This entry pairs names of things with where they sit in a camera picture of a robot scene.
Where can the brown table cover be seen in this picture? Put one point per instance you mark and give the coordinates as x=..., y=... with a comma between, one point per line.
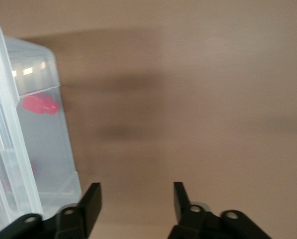
x=188, y=99

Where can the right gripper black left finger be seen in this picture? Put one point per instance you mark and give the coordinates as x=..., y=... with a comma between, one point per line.
x=73, y=221

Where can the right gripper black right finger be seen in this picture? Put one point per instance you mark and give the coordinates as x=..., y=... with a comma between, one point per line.
x=195, y=224

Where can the red block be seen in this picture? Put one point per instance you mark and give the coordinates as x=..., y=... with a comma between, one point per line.
x=39, y=104

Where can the clear plastic storage box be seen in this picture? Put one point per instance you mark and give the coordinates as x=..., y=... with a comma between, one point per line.
x=53, y=149

